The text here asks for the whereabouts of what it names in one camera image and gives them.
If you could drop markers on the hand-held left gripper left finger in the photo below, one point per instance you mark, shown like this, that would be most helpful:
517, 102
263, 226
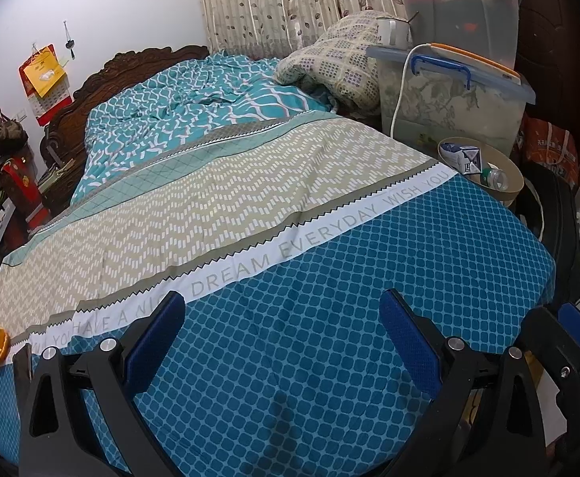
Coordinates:
153, 338

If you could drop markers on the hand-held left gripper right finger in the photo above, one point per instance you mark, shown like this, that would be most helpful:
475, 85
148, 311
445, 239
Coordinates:
409, 343

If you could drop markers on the round beige bin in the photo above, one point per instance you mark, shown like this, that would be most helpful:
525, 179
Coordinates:
511, 179

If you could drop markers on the clear bottle with green label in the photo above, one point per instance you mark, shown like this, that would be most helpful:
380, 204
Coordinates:
493, 176

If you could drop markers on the blue white carton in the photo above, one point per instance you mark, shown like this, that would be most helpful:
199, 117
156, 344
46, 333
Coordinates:
461, 156

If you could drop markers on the patterned teal beige bed sheet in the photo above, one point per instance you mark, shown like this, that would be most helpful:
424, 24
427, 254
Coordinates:
270, 208

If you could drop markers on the orange shopping bag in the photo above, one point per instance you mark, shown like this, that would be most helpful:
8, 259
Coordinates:
550, 149

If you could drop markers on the red gift box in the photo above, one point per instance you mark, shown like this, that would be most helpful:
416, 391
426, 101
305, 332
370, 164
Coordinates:
24, 189

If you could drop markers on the brown patterned handbag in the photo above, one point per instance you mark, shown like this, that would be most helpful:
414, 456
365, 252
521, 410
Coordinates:
7, 131

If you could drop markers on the carved dark wooden headboard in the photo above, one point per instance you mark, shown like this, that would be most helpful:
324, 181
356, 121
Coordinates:
121, 67

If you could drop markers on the white orange flat device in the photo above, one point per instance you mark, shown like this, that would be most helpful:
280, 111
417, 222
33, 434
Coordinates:
478, 59

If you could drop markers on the folded checked quilt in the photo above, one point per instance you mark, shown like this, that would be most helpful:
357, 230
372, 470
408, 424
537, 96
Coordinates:
329, 59

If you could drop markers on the white enamel mug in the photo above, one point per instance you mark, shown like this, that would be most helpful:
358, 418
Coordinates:
392, 32

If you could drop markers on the clear tub with teal lid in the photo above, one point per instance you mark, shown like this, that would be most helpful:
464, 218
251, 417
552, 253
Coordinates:
459, 15

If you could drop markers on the leaf patterned curtain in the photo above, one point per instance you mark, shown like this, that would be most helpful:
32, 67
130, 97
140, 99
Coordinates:
270, 5

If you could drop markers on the red yellow wall calendar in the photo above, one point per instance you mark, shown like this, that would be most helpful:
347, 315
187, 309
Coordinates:
44, 77

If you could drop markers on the dark hanging wall ornament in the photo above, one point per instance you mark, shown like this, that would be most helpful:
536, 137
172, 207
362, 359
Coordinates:
70, 42

